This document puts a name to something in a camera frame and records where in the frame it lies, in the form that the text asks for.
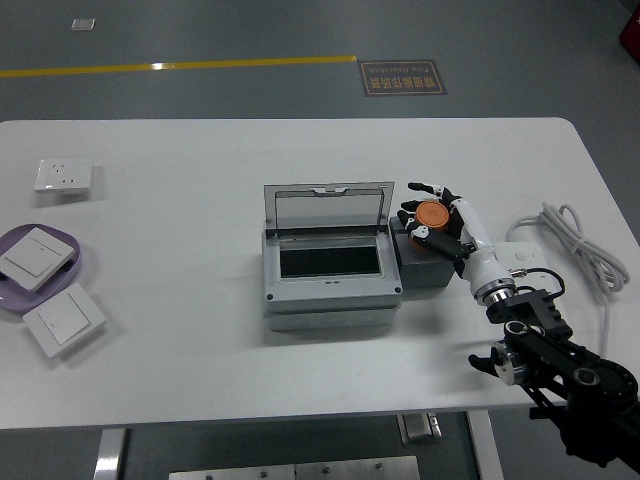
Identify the brown floor sign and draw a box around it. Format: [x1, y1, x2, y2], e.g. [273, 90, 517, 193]
[356, 59, 448, 98]

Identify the yellow floor tape line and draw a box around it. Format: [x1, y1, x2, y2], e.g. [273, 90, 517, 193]
[0, 54, 359, 80]

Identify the white power cord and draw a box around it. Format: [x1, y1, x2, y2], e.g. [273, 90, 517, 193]
[505, 201, 632, 357]

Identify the white wall socket plate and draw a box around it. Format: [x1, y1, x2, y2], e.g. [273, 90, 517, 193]
[33, 158, 95, 195]

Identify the orange cylinder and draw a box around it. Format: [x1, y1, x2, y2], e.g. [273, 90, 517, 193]
[409, 200, 452, 251]

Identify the red object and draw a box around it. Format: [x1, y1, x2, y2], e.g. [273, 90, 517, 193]
[618, 8, 640, 64]

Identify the metal base plate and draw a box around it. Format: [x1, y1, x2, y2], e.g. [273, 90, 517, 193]
[168, 464, 298, 480]
[294, 455, 422, 480]

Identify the grey electrical box clear lid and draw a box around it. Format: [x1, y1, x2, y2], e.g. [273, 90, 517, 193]
[261, 181, 404, 332]

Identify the purple plastic tray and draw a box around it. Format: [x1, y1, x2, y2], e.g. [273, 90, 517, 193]
[0, 223, 83, 315]

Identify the metal bracket under table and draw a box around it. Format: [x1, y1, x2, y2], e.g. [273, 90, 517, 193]
[397, 412, 444, 446]

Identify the grey cube with round hole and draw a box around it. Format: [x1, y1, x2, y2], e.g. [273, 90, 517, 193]
[389, 219, 459, 292]

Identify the white table leg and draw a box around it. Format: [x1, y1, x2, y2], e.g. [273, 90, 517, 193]
[92, 428, 129, 480]
[464, 410, 504, 480]

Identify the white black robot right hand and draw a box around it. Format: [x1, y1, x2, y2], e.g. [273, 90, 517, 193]
[397, 181, 517, 304]

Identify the white wall switch plate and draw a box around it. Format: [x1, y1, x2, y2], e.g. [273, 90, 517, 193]
[0, 226, 77, 294]
[22, 283, 108, 360]

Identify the white power strip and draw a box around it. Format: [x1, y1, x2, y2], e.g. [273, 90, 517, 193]
[492, 241, 552, 282]

